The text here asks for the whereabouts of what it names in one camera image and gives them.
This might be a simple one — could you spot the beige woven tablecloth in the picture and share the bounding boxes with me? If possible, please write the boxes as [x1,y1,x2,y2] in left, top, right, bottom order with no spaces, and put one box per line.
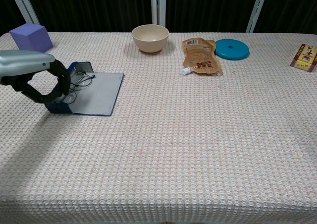
[0,31,317,224]

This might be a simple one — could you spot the brown spout pouch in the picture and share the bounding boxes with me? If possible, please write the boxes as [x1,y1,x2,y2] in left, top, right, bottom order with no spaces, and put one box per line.
[182,37,223,76]

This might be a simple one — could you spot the teal round disc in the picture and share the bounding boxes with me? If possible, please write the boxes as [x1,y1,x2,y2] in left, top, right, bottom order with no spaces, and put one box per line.
[214,38,250,60]

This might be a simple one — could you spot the blue rectangular box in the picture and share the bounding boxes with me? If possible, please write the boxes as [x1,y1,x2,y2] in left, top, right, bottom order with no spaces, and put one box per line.
[45,60,124,116]

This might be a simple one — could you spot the small yellow red carton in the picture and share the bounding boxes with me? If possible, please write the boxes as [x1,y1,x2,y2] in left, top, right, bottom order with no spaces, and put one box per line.
[290,43,317,73]

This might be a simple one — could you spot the purple foam cube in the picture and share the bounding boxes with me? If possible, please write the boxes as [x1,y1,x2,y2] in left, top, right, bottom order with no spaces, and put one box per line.
[9,23,54,53]

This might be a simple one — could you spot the black curtain panel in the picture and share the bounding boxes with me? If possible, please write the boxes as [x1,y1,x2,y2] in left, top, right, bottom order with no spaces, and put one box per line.
[255,0,317,34]
[23,0,152,33]
[0,0,25,36]
[165,0,260,33]

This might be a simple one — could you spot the beige bowl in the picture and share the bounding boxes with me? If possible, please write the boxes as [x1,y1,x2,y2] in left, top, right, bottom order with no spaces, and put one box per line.
[131,24,169,54]

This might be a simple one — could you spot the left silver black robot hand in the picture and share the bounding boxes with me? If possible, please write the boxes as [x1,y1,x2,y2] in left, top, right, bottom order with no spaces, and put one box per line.
[0,50,71,105]

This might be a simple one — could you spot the white partition post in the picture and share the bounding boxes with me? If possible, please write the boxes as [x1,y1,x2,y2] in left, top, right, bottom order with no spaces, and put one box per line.
[245,0,270,33]
[150,0,166,26]
[7,0,40,25]

